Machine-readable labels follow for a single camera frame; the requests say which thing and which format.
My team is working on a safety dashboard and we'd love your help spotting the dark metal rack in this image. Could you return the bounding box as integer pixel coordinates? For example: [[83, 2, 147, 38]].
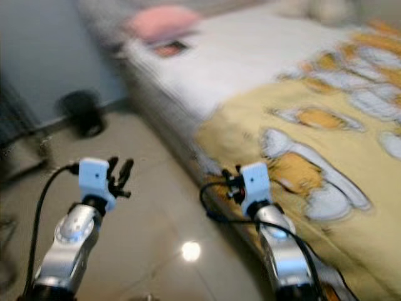
[[0, 82, 52, 182]]

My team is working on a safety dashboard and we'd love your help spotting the white quilted mattress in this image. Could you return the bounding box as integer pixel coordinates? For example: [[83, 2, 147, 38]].
[[122, 0, 401, 208]]

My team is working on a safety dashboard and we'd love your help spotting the dark green red book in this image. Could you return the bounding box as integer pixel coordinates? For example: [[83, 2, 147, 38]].
[[154, 41, 189, 58]]

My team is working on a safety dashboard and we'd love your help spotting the black round floor appliance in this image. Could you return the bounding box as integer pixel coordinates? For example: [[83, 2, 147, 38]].
[[61, 90, 107, 139]]

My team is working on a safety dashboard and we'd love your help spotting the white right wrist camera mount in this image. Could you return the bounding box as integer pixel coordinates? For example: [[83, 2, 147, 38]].
[[239, 162, 274, 218]]

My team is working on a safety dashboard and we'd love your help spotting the pink pillow with black lettering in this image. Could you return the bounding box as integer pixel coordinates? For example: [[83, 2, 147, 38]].
[[127, 5, 202, 43]]

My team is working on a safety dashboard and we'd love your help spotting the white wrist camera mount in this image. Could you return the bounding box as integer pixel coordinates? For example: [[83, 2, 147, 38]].
[[239, 162, 274, 218], [78, 158, 117, 212]]

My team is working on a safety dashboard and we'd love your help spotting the yellow egg print blanket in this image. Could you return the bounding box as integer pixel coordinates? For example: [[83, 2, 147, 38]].
[[194, 18, 401, 301]]

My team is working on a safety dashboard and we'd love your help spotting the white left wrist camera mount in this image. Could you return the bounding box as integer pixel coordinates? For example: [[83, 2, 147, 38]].
[[78, 158, 117, 212]]

